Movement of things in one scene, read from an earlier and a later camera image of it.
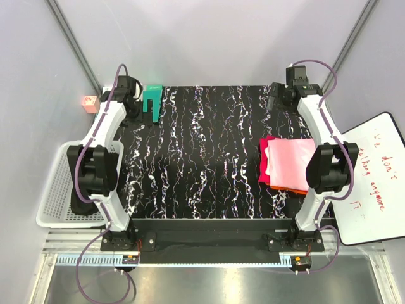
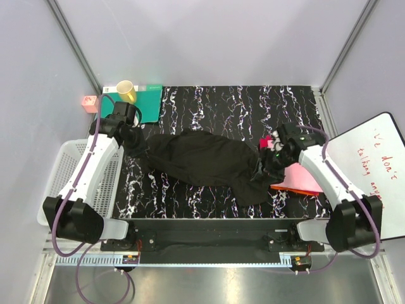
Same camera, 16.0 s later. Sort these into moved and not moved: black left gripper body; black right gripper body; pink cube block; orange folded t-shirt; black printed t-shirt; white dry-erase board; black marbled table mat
Moved: black right gripper body; black left gripper body; black printed t-shirt
Not moved: white dry-erase board; pink cube block; orange folded t-shirt; black marbled table mat
